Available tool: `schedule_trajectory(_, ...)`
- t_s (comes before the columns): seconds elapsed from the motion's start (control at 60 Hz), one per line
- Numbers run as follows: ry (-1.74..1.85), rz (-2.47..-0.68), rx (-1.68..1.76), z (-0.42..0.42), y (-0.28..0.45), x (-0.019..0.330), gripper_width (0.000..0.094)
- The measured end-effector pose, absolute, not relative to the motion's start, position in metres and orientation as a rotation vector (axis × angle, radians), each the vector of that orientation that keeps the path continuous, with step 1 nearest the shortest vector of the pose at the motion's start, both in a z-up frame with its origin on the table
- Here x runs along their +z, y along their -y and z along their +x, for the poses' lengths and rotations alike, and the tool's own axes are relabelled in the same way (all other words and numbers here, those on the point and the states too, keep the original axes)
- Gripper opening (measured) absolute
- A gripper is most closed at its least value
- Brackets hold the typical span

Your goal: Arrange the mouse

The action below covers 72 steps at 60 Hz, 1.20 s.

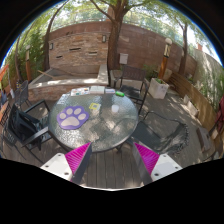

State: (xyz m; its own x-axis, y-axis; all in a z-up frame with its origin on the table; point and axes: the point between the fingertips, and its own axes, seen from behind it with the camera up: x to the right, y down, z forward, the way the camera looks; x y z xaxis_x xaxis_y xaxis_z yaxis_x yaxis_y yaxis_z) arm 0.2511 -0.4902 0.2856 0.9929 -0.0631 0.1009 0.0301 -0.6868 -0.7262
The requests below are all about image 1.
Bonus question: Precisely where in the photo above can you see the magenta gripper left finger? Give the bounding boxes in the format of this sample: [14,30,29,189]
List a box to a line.
[40,142,93,186]

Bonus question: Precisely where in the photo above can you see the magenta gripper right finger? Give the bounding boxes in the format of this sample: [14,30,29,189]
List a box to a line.
[131,141,184,186]

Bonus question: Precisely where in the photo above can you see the purple paw print mouse pad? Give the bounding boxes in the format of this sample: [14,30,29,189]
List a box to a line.
[57,106,89,130]

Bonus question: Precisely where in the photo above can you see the white computer mouse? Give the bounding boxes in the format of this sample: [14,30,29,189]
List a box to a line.
[111,104,119,113]

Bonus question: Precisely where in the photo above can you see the black metal chair right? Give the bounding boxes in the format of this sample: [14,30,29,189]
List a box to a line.
[127,111,189,154]

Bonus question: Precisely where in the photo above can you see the black metal chair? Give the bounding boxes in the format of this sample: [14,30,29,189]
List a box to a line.
[127,111,189,154]
[1,100,51,151]
[114,65,148,113]

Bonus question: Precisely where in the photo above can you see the round glass patio table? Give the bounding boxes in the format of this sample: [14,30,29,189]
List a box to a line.
[48,93,138,153]

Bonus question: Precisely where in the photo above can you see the yellow square card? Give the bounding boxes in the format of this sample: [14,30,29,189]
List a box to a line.
[89,103,101,111]

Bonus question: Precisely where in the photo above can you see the black metal chair left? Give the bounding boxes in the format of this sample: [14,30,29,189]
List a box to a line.
[1,100,51,151]

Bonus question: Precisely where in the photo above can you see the colourful box on table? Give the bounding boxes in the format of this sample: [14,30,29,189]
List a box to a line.
[71,87,89,96]

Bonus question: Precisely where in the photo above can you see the green oblong object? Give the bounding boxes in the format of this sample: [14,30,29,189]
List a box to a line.
[115,91,125,97]

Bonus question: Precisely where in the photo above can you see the white square planter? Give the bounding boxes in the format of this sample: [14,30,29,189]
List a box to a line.
[149,78,169,99]

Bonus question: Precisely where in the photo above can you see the white book stack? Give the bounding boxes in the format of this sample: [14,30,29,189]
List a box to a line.
[90,86,105,94]

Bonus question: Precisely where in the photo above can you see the small white box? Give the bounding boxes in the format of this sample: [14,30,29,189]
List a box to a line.
[105,89,115,94]

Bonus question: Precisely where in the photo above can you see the black metal chair far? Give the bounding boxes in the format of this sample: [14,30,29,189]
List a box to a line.
[114,65,148,113]

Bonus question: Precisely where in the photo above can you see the black chair far left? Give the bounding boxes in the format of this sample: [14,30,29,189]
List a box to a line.
[15,81,31,107]

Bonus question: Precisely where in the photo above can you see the grey electrical box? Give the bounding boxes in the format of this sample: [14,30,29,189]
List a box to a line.
[119,53,128,65]

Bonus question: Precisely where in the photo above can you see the large tree trunk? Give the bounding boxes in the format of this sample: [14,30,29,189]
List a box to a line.
[90,0,141,70]

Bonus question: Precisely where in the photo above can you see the wooden lamp post globe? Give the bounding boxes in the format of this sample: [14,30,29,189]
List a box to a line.
[158,38,172,79]

